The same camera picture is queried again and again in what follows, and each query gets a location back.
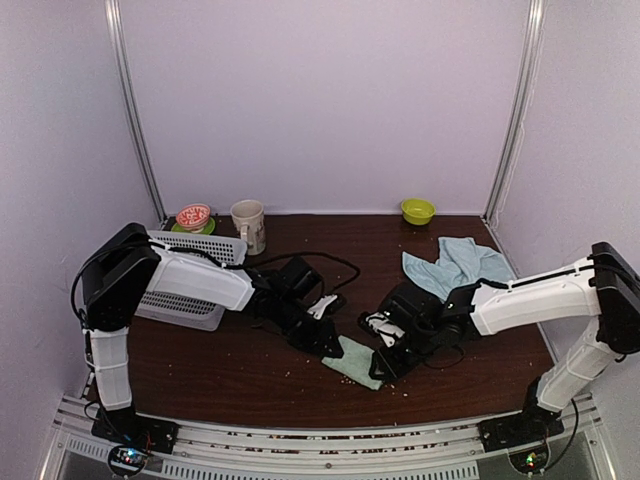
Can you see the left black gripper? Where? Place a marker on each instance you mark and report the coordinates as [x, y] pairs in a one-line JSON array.
[[325, 335]]

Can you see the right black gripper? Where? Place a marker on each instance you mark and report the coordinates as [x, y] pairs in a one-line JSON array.
[[387, 366]]

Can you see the green panda towel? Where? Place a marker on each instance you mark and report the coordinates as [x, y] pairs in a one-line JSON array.
[[355, 363]]

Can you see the light blue towel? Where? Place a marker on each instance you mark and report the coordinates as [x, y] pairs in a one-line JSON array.
[[461, 262]]

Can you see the white plastic basket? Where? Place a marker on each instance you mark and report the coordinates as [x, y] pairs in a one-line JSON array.
[[200, 247]]

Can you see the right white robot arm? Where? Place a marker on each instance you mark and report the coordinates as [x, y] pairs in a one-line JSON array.
[[413, 323]]

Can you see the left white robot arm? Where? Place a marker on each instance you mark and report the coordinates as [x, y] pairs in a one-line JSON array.
[[110, 285]]

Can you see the beige ceramic mug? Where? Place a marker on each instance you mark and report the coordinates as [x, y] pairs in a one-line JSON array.
[[249, 221]]

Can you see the green saucer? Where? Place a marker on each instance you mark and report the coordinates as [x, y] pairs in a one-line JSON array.
[[207, 229]]

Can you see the lime green bowl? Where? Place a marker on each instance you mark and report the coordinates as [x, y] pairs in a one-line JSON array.
[[417, 212]]

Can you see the red patterned bowl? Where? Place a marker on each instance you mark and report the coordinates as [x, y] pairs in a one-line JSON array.
[[194, 217]]

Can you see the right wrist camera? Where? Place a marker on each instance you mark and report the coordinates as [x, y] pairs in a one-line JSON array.
[[377, 324]]

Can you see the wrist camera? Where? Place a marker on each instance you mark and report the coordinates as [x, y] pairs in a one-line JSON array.
[[297, 279], [377, 324]]

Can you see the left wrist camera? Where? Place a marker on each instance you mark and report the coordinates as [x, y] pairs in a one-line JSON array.
[[297, 279]]

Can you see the front aluminium rail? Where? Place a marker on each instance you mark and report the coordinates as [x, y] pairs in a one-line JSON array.
[[442, 450]]

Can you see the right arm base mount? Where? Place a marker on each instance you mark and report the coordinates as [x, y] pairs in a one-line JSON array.
[[524, 436]]

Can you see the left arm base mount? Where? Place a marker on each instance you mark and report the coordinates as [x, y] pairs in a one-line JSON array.
[[136, 438]]

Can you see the right aluminium frame post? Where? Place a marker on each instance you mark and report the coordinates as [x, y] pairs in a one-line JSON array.
[[533, 39]]

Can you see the aluminium frame post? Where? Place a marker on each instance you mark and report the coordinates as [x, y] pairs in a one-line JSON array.
[[117, 38], [533, 39]]

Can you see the left aluminium frame post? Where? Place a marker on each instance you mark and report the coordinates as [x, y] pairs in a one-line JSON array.
[[117, 38]]

